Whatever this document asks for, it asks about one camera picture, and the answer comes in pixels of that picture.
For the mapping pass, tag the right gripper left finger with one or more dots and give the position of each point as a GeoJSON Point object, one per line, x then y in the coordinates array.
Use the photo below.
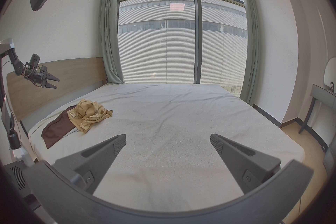
{"type": "Point", "coordinates": [86, 162]}

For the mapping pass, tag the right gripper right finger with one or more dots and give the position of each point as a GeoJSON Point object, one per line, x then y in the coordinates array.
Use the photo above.
{"type": "Point", "coordinates": [246, 162]}

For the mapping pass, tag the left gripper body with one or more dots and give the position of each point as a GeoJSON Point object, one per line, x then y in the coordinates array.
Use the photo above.
{"type": "Point", "coordinates": [35, 76]}

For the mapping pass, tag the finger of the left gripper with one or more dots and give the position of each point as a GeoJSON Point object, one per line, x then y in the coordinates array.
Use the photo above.
{"type": "Point", "coordinates": [51, 77]}
{"type": "Point", "coordinates": [48, 85]}

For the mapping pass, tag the tan shorts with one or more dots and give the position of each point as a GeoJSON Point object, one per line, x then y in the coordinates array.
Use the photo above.
{"type": "Point", "coordinates": [89, 112]}

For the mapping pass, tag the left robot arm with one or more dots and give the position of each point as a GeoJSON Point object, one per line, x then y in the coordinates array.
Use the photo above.
{"type": "Point", "coordinates": [17, 62]}

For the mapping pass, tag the bed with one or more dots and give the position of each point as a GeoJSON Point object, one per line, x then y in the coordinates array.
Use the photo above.
{"type": "Point", "coordinates": [170, 118]}

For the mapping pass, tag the white garment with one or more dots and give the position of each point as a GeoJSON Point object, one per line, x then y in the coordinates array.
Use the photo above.
{"type": "Point", "coordinates": [70, 133]}

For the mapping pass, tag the brown garment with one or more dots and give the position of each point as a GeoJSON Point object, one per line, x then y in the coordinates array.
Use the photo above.
{"type": "Point", "coordinates": [56, 129]}

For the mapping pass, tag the grey small table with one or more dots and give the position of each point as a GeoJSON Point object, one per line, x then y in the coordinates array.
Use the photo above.
{"type": "Point", "coordinates": [321, 94]}

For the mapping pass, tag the window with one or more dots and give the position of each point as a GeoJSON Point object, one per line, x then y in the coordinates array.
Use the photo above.
{"type": "Point", "coordinates": [170, 47]}

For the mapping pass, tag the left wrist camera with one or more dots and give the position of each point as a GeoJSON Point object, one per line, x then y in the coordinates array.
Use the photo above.
{"type": "Point", "coordinates": [34, 61]}

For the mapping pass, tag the oval wall mirror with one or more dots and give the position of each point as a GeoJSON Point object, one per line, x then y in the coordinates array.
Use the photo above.
{"type": "Point", "coordinates": [331, 70]}

